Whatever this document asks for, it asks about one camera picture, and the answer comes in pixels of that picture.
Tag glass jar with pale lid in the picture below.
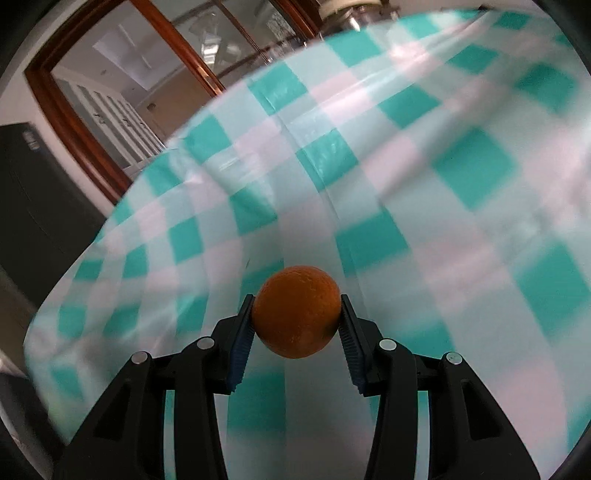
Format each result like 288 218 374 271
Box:
318 0 393 33

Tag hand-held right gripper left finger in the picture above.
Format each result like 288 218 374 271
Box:
54 294 256 480

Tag white cabinet doors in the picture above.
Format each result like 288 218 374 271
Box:
55 69 169 178

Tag teal checked tablecloth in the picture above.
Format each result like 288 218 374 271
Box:
25 7 591 480

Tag wooden door frame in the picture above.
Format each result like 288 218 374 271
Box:
25 0 324 206

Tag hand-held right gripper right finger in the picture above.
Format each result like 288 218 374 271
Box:
339 293 541 480

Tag small orange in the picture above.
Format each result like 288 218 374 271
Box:
252 266 341 359

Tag dark cabinet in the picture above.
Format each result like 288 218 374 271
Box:
0 121 116 296

